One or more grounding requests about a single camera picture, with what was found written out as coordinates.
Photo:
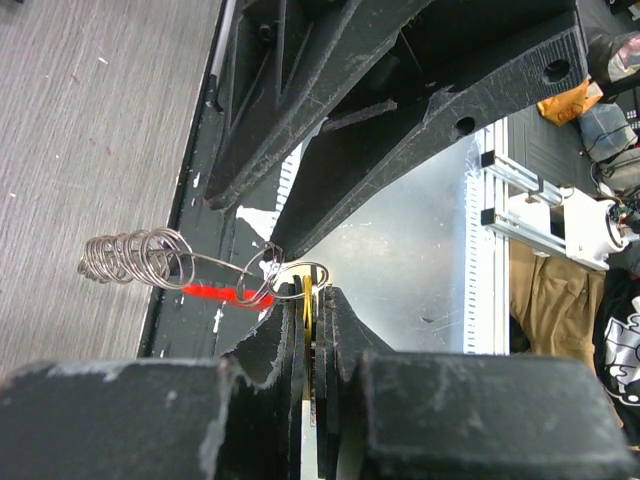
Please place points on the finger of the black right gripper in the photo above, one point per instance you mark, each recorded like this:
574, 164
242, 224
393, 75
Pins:
343, 168
289, 63

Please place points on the white cable duct strip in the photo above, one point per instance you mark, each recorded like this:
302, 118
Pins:
486, 324

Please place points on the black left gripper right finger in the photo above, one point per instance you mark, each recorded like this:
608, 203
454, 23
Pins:
383, 414

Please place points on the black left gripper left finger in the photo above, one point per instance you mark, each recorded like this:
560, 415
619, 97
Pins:
237, 416

